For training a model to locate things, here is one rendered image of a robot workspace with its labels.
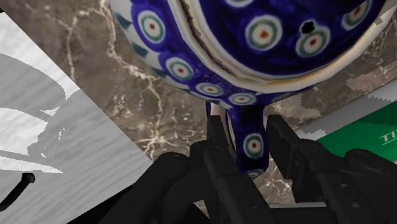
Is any blue dotted ceramic teapot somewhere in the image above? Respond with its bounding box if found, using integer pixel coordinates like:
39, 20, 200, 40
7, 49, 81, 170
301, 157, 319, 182
108, 0, 389, 181

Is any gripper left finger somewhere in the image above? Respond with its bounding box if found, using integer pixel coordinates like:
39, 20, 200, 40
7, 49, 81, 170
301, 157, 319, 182
99, 115, 277, 224

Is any black curved bar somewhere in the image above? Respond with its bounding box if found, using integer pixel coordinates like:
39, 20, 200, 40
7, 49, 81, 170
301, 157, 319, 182
0, 172, 36, 213

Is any green box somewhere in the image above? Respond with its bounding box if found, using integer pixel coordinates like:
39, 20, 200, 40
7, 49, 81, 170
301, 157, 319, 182
294, 81, 397, 164

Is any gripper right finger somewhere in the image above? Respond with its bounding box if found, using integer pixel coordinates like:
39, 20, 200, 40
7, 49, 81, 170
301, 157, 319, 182
267, 114, 397, 224

